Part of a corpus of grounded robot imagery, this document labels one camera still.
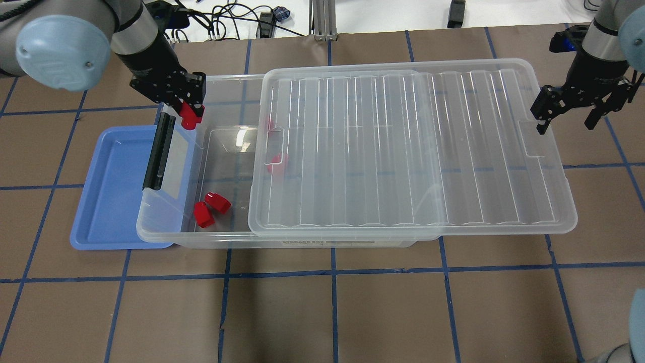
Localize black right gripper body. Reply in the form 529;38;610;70
530;49;642;117

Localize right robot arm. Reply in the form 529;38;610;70
530;1;644;134

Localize aluminium frame post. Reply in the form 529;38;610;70
309;0;337;41

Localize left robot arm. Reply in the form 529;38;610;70
1;1;207;121

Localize clear plastic box lid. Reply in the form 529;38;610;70
248;58;578;241

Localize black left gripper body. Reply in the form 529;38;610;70
130;55;206;104

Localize black box handle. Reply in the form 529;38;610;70
143;112;176;191

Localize clear plastic storage box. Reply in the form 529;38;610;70
136;74;414;250

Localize blue plastic tray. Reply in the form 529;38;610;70
70;126;172;251

